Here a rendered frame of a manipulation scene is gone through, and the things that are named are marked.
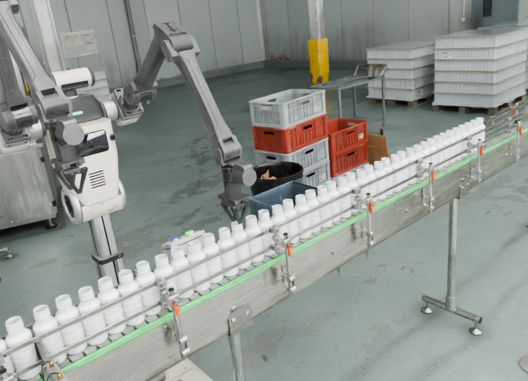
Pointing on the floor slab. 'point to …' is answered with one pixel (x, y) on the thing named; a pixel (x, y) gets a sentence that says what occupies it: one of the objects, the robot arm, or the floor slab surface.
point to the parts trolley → (355, 94)
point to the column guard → (319, 60)
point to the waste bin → (295, 170)
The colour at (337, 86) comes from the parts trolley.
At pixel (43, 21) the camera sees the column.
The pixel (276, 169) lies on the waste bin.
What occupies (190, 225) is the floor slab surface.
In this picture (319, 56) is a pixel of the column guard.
